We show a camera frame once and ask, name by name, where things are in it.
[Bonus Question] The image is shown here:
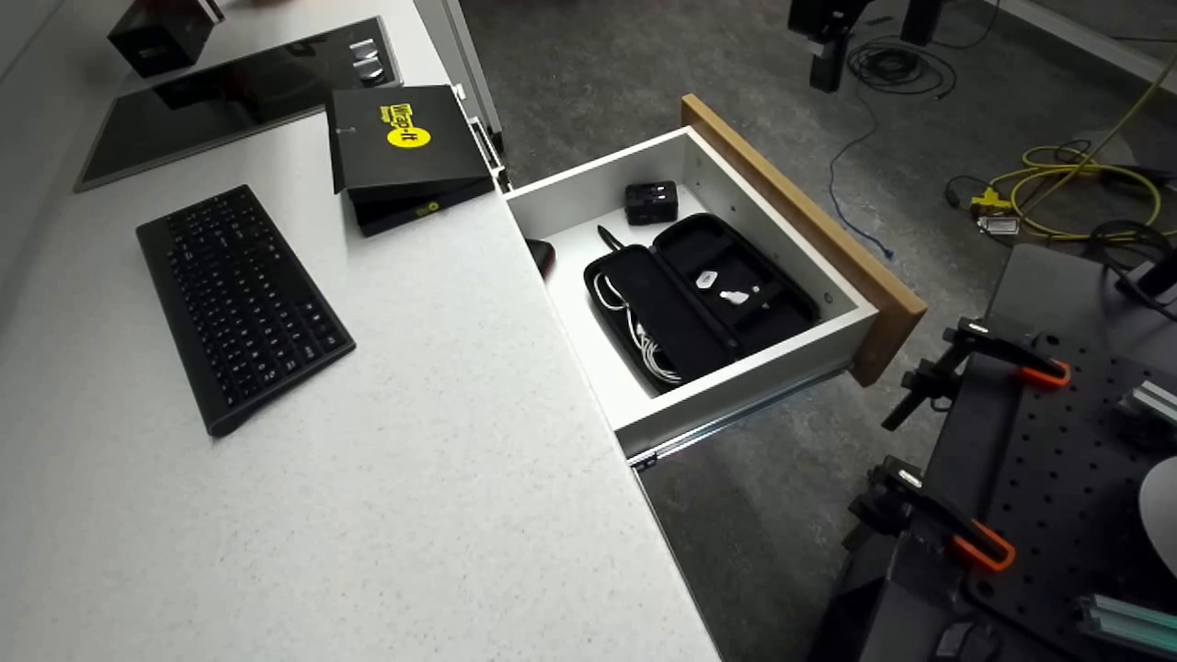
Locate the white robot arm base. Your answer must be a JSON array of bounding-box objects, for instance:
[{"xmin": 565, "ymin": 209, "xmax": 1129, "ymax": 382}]
[{"xmin": 1135, "ymin": 453, "xmax": 1177, "ymax": 579}]

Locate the black open zipper case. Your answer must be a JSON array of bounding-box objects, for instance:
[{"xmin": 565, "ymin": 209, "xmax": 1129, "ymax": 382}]
[{"xmin": 579, "ymin": 209, "xmax": 822, "ymax": 398}]

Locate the white drawer with wooden front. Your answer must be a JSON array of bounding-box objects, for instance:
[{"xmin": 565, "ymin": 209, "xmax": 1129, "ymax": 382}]
[{"xmin": 502, "ymin": 92, "xmax": 929, "ymax": 467}]

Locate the small black cube adapter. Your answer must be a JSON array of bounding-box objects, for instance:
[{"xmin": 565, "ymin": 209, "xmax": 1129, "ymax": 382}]
[{"xmin": 620, "ymin": 175, "xmax": 681, "ymax": 226}]

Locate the black box with yellow logo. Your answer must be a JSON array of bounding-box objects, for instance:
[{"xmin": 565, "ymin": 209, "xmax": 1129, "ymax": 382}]
[{"xmin": 322, "ymin": 82, "xmax": 495, "ymax": 240}]

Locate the black keyboard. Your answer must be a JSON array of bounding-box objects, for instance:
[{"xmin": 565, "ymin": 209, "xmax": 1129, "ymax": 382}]
[{"xmin": 131, "ymin": 180, "xmax": 359, "ymax": 442}]

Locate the black flat monitor base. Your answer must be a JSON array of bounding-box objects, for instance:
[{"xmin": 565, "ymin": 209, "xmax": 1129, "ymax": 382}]
[{"xmin": 72, "ymin": 13, "xmax": 400, "ymax": 193}]

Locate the black perforated breadboard table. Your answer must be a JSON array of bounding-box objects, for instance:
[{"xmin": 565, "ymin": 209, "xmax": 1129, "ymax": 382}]
[{"xmin": 805, "ymin": 240, "xmax": 1177, "ymax": 662}]

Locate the aluminium extrusion bar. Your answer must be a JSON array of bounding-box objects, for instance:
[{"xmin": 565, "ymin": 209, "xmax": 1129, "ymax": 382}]
[{"xmin": 1073, "ymin": 592, "xmax": 1177, "ymax": 662}]

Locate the white cable in case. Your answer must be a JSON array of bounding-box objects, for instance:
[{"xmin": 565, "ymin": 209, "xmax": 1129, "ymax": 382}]
[{"xmin": 589, "ymin": 267, "xmax": 684, "ymax": 387}]

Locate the metal drawer slide rail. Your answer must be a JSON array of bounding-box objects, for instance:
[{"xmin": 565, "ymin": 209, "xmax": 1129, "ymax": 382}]
[{"xmin": 626, "ymin": 375, "xmax": 839, "ymax": 469}]

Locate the blue cable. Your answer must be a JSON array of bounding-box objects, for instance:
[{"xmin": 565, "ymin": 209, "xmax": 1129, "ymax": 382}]
[{"xmin": 822, "ymin": 92, "xmax": 899, "ymax": 264}]

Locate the black clamp with orange handle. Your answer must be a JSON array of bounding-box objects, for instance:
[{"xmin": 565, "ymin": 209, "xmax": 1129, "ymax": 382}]
[
  {"xmin": 880, "ymin": 315, "xmax": 1076, "ymax": 435},
  {"xmin": 850, "ymin": 456, "xmax": 1023, "ymax": 579}
]

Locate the black coiled cable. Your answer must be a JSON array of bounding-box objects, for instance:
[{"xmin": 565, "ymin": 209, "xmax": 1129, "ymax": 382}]
[{"xmin": 842, "ymin": 33, "xmax": 964, "ymax": 104}]

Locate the yellow cable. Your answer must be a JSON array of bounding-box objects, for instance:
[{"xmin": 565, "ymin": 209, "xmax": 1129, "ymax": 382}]
[{"xmin": 968, "ymin": 57, "xmax": 1177, "ymax": 247}]

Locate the black cube camera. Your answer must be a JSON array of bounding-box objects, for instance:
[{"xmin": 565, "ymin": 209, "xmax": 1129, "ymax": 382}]
[{"xmin": 102, "ymin": 0, "xmax": 226, "ymax": 82}]

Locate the silver aluminium bracket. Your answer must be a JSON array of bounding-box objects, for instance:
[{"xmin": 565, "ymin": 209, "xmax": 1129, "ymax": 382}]
[{"xmin": 1114, "ymin": 375, "xmax": 1177, "ymax": 453}]

